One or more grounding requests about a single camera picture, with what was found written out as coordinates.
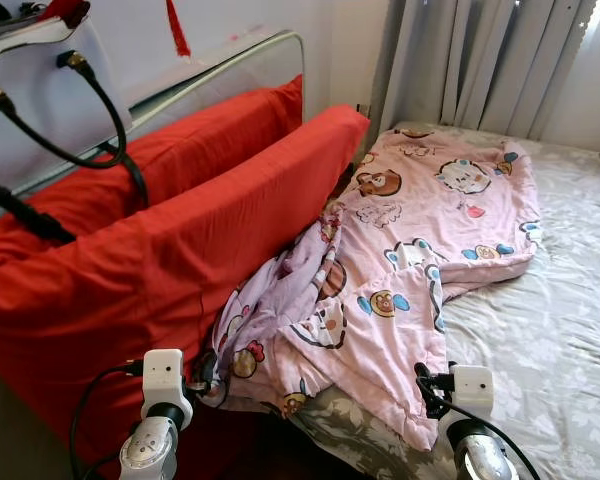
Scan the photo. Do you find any pink cartoon print quilt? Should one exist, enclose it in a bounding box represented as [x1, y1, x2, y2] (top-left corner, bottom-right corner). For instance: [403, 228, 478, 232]
[210, 128, 544, 453]

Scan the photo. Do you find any grey floral bed sheet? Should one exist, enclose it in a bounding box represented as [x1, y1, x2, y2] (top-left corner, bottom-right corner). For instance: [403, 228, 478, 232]
[280, 120, 600, 480]

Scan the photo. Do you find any grey curtain panel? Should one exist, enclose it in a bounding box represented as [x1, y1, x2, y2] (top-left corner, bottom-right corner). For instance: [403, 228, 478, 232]
[378, 0, 599, 141]

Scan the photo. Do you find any red hanging tassel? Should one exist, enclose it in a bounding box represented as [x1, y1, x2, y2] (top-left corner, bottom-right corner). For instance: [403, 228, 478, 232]
[165, 0, 193, 59]

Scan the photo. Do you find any red cloth item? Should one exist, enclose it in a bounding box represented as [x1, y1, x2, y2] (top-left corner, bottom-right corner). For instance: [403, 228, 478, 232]
[35, 0, 91, 28]

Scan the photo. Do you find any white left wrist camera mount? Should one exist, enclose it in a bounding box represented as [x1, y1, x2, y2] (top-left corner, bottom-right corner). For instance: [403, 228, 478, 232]
[140, 348, 195, 426]

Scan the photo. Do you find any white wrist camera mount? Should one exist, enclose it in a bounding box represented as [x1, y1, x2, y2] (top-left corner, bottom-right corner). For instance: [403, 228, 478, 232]
[140, 348, 195, 426]
[448, 365, 497, 423]

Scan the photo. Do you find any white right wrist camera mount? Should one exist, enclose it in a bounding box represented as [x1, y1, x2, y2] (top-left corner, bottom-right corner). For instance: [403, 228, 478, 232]
[448, 365, 497, 423]

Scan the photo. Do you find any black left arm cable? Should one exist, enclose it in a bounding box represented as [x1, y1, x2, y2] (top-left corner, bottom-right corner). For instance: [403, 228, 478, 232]
[68, 362, 144, 480]

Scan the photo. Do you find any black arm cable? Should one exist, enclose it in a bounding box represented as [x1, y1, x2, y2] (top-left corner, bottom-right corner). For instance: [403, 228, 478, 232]
[425, 395, 541, 480]
[68, 362, 144, 480]

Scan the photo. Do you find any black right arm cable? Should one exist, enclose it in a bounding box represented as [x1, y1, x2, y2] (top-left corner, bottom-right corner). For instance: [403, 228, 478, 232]
[425, 395, 541, 480]

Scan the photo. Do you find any white handbag with black handles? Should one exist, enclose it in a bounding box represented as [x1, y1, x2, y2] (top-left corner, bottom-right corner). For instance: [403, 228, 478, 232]
[0, 0, 151, 216]

